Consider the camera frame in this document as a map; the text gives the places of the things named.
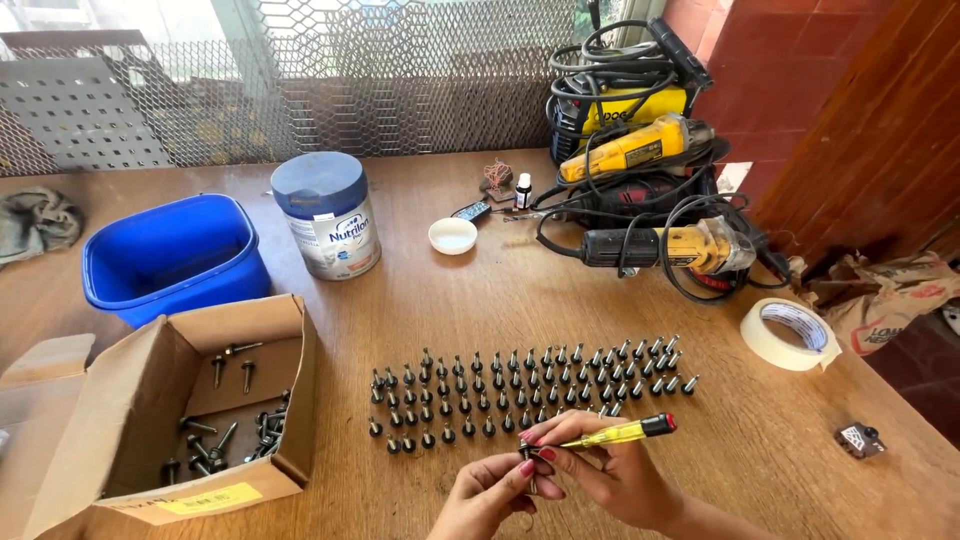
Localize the tangled copper wire bundle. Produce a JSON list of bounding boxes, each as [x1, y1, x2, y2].
[[480, 158, 516, 202]]

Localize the roll of masking tape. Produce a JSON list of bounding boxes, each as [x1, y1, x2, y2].
[[739, 297, 843, 373]]

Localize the red and black power drill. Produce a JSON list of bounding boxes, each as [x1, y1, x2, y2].
[[568, 176, 717, 228]]

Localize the yellow angle grinder with disc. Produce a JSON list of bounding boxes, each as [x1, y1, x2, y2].
[[558, 112, 718, 186]]

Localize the white paper scrap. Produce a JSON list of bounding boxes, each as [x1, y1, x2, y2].
[[715, 160, 754, 198]]

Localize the black grinder power cord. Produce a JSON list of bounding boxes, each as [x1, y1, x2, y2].
[[534, 191, 795, 306]]

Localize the grey crumpled cloth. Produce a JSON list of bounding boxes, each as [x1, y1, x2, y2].
[[0, 186, 86, 265]]

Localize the yellow screwdriver with red cap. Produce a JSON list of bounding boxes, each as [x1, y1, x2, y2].
[[558, 412, 679, 451]]

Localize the heap of loose boxed screws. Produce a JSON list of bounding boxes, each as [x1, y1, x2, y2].
[[160, 341, 294, 486]]

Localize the coiled black welder cables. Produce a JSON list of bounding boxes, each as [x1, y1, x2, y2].
[[547, 18, 680, 102]]

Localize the crumpled brown paper bag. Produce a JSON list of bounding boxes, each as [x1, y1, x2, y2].
[[786, 250, 960, 358]]

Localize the perforated grey metal sheet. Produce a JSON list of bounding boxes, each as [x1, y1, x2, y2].
[[0, 56, 175, 171]]

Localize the person's right hand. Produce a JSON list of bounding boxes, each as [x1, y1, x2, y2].
[[519, 410, 690, 532]]

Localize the open cardboard box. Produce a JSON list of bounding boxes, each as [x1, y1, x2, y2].
[[0, 293, 321, 540]]

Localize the small white plastic lid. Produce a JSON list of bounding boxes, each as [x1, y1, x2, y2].
[[428, 217, 479, 256]]

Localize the dark wooden door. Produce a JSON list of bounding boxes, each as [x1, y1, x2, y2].
[[748, 0, 960, 260]]

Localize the single black hex screw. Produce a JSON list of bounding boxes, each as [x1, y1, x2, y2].
[[519, 441, 543, 496]]

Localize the yellow grinder with black handle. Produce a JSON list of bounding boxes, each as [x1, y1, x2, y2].
[[581, 216, 759, 279]]

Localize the tin can with blue lid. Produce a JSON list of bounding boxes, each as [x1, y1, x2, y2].
[[270, 151, 383, 282]]

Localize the yellow welding machine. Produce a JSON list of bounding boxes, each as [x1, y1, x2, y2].
[[546, 18, 715, 165]]

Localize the rows of standing black screws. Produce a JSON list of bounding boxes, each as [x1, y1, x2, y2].
[[366, 333, 702, 456]]

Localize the expanded metal mesh screen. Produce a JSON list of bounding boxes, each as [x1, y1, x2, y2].
[[0, 0, 580, 179]]

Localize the blue plastic tub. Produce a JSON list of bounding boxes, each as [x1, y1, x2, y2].
[[81, 193, 273, 330]]

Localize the small black patterned gadget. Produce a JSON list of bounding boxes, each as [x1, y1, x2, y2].
[[833, 423, 888, 461]]

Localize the person's left hand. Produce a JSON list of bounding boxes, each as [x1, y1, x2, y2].
[[427, 457, 568, 540]]

